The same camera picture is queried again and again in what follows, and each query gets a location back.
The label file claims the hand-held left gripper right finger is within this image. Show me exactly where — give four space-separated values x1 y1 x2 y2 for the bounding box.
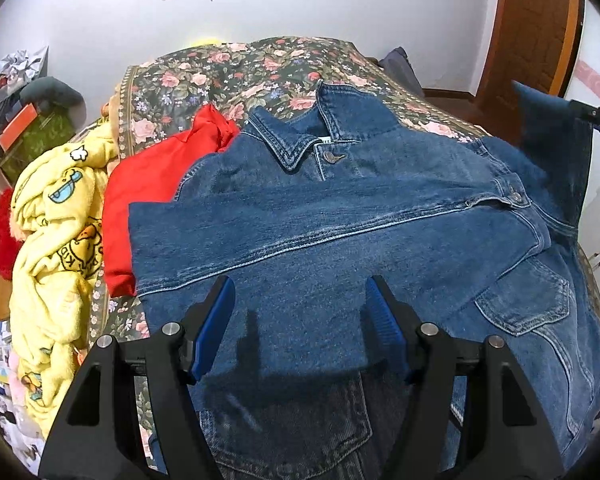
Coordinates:
360 275 566 480

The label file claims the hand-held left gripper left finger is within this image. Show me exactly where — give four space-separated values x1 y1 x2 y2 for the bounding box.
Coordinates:
37 276 238 480

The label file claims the blue denim jacket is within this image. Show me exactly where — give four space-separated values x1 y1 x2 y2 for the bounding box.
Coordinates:
128 80 600 480

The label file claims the red garment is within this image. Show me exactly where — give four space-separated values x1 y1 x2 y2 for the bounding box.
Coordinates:
101 104 241 297

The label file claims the white wardrobe door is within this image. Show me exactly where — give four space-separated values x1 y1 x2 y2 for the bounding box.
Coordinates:
562 5 600 111

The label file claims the brown wooden door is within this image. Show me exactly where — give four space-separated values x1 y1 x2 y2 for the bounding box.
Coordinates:
475 0 586 111

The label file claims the yellow cartoon print blanket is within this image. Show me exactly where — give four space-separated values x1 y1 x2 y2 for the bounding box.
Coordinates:
10 119 122 438

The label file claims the dark grey cloth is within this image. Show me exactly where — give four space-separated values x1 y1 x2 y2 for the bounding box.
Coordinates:
377 47 426 101

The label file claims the pile of papers and booklets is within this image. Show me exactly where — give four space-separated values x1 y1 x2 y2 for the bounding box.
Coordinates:
0 320 48 472

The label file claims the red plush toy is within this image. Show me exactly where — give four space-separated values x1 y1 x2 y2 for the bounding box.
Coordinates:
0 187 26 281

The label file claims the dark floral bedspread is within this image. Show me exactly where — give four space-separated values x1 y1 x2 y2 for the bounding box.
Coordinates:
80 36 600 461

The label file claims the green patterned covered box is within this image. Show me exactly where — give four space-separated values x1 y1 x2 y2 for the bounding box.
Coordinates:
0 107 78 184

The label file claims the orange box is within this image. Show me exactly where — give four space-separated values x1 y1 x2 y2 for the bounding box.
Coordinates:
0 104 38 152

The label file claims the grey neck pillow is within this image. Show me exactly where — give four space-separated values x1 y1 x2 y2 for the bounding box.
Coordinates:
20 76 82 112

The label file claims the pile of clutter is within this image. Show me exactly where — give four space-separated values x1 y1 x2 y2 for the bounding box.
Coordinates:
0 47 49 161

